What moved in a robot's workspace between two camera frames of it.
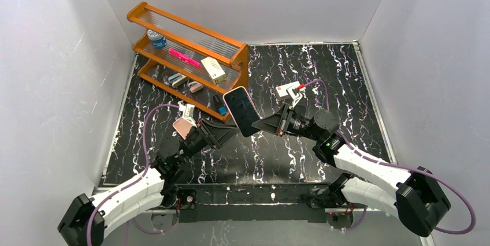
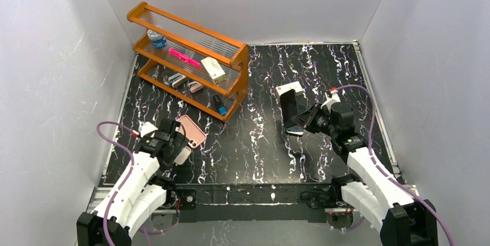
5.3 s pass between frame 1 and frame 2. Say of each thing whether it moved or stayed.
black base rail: stayed
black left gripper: moved
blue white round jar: stayed
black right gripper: moved
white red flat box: stayed
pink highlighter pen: stayed
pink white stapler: stayed
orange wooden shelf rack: stayed
